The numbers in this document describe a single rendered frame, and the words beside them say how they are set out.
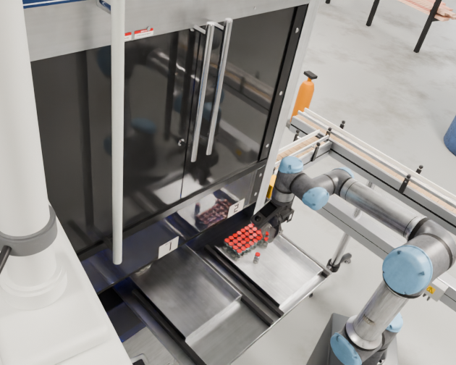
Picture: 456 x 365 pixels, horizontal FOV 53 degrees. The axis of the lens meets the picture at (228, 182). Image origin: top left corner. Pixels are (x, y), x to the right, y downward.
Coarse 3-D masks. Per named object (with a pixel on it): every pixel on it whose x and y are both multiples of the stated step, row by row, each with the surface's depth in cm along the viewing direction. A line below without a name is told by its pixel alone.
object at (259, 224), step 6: (270, 204) 157; (276, 204) 157; (264, 210) 157; (270, 210) 156; (276, 210) 156; (258, 216) 155; (264, 216) 155; (270, 216) 155; (252, 222) 157; (258, 222) 155; (264, 222) 155; (258, 228) 156
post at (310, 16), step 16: (320, 0) 141; (304, 16) 141; (304, 32) 145; (304, 48) 150; (288, 80) 154; (288, 96) 160; (288, 112) 166; (272, 144) 171; (272, 160) 179; (256, 208) 193
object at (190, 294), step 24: (168, 264) 170; (192, 264) 171; (144, 288) 160; (168, 288) 161; (192, 288) 163; (216, 288) 165; (168, 312) 154; (192, 312) 155; (216, 312) 157; (192, 336) 147
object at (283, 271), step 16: (224, 256) 174; (272, 256) 181; (288, 256) 182; (304, 256) 180; (240, 272) 170; (256, 272) 173; (272, 272) 175; (288, 272) 176; (304, 272) 177; (320, 272) 175; (272, 288) 169; (288, 288) 170; (304, 288) 171
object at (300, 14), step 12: (300, 12) 138; (300, 24) 141; (288, 48) 144; (288, 60) 148; (288, 72) 152; (276, 96) 155; (276, 108) 159; (264, 144) 168; (264, 156) 173; (264, 168) 177; (252, 192) 182
